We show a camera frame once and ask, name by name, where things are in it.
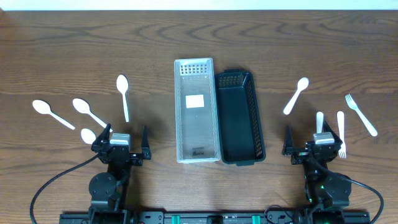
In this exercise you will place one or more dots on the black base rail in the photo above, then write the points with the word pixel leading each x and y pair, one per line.
pixel 277 216

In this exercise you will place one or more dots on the dark green plastic basket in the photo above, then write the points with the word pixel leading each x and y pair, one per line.
pixel 242 141

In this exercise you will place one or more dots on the clear plastic basket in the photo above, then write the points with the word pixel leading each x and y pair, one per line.
pixel 196 112

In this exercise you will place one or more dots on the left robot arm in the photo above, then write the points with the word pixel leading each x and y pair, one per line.
pixel 109 189

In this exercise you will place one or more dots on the white spoon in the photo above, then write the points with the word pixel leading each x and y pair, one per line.
pixel 122 86
pixel 83 107
pixel 43 107
pixel 302 84
pixel 88 136

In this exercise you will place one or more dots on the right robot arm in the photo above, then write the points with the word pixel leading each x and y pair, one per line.
pixel 327 192

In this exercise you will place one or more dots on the white fork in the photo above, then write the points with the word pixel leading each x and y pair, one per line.
pixel 341 129
pixel 352 104
pixel 319 121

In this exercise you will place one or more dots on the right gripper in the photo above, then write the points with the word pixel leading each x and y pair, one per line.
pixel 300 155

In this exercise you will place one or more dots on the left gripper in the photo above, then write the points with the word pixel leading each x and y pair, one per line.
pixel 119 154

